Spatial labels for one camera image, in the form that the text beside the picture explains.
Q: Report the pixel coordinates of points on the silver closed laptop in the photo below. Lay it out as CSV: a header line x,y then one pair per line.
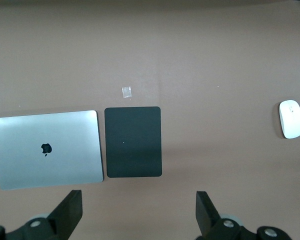
x,y
65,150

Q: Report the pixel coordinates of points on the black mouse pad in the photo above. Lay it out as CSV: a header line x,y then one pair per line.
x,y
133,142

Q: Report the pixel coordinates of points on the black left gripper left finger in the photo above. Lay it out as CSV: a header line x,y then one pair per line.
x,y
70,212

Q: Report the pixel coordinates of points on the small clear tape piece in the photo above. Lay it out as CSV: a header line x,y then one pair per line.
x,y
126,91

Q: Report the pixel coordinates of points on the white computer mouse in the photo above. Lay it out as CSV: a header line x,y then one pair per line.
x,y
291,120

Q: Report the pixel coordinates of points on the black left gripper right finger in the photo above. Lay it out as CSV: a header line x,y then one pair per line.
x,y
206,212

